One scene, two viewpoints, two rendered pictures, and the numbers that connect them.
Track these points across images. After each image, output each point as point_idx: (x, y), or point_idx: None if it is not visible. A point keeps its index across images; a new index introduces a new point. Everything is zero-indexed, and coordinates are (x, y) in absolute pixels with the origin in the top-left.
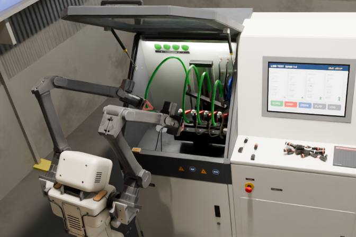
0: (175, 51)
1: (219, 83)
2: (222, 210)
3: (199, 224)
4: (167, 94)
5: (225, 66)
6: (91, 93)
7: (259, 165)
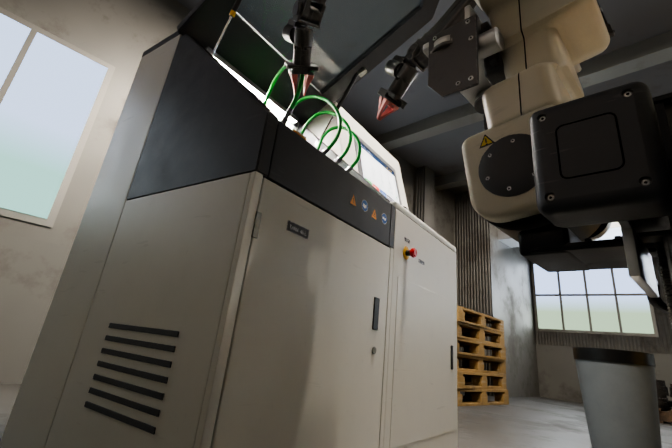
0: None
1: (324, 137)
2: (380, 311)
3: (349, 363)
4: None
5: None
6: None
7: (413, 217)
